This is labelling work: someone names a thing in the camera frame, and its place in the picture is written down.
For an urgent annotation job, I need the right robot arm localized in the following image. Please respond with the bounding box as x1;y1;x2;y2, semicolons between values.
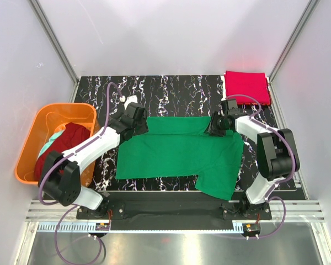
205;98;300;219

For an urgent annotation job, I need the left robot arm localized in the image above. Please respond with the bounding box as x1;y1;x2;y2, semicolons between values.
38;102;148;219

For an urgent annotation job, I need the black marbled table mat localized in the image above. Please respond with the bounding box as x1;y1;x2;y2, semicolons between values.
70;75;306;200

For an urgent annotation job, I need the folded red t shirt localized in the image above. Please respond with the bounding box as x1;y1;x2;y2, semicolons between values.
224;71;271;105

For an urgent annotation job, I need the dark red t shirt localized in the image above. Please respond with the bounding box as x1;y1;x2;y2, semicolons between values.
34;123;90;181

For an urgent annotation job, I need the orange plastic bin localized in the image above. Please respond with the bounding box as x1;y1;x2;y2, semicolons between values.
15;103;100;186

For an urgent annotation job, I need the mint green t shirt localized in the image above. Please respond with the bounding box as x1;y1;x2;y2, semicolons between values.
38;130;64;158

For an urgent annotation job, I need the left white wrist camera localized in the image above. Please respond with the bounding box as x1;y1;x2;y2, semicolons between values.
120;95;138;108

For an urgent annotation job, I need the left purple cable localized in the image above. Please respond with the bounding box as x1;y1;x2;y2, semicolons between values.
37;82;126;263

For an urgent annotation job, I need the purple cable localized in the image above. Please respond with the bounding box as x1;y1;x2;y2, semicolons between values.
215;94;296;240
37;82;126;263

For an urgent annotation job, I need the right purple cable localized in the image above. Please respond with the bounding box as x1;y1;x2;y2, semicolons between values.
215;94;296;240

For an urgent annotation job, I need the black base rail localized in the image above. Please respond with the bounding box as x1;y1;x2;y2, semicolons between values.
76;191;271;232

